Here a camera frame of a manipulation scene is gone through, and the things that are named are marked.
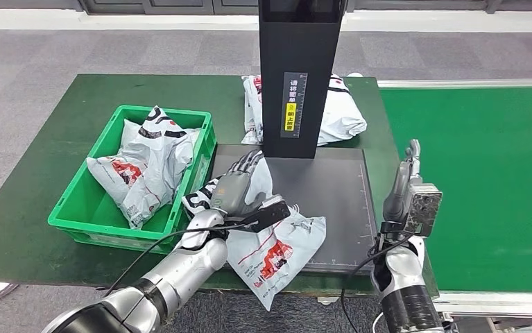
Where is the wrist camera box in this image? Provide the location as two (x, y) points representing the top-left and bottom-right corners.
(240, 194), (292, 234)
(403, 182), (445, 239)

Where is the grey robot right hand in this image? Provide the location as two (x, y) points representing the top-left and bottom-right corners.
(381, 139), (423, 225)

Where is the green conveyor belt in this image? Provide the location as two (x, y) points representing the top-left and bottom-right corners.
(378, 79), (532, 333)

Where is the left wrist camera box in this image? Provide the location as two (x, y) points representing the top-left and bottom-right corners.
(240, 194), (292, 234)

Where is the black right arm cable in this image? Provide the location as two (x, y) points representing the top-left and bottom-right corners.
(338, 232), (416, 333)

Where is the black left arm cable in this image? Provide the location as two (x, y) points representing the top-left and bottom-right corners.
(102, 220), (262, 298)

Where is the white poly mailer parcel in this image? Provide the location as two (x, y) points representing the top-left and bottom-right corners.
(121, 118), (149, 151)
(180, 158), (327, 312)
(241, 74), (368, 147)
(86, 105), (201, 230)

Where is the black inbound scanner machine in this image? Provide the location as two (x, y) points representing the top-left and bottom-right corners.
(205, 0), (380, 277)

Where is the green plastic crate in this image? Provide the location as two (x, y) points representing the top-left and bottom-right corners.
(47, 105), (217, 255)

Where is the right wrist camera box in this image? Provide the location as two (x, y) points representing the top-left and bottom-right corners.
(403, 182), (445, 239)

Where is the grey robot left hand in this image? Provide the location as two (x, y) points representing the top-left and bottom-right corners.
(209, 149), (266, 218)

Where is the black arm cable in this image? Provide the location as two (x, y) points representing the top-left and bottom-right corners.
(338, 232), (416, 333)
(102, 220), (262, 298)

